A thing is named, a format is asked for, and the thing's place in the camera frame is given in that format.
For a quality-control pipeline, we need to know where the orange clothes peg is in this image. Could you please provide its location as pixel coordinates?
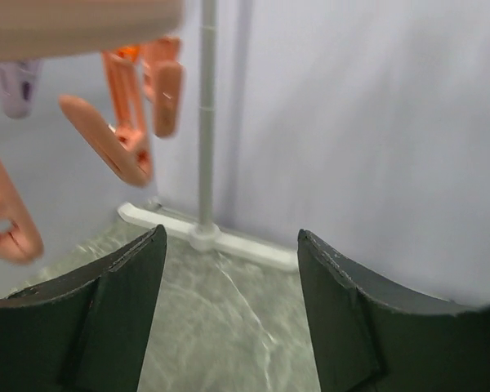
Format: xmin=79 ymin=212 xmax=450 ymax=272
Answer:
xmin=114 ymin=44 xmax=141 ymax=63

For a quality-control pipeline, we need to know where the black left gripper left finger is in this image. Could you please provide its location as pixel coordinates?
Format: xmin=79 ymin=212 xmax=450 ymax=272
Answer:
xmin=0 ymin=226 xmax=167 ymax=391

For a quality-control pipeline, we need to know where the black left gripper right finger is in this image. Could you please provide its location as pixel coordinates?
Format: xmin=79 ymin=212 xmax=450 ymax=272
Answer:
xmin=297 ymin=230 xmax=490 ymax=391

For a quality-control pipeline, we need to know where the metal clothes rack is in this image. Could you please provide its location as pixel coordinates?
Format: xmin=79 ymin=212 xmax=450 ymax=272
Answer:
xmin=118 ymin=1 xmax=298 ymax=273

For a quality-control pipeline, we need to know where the purple clothes peg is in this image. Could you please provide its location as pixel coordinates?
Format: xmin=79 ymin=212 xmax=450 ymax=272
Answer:
xmin=0 ymin=59 xmax=43 ymax=119

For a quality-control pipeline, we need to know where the pink round clip hanger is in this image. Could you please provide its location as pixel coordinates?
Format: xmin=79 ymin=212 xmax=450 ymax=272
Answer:
xmin=0 ymin=1 xmax=185 ymax=278

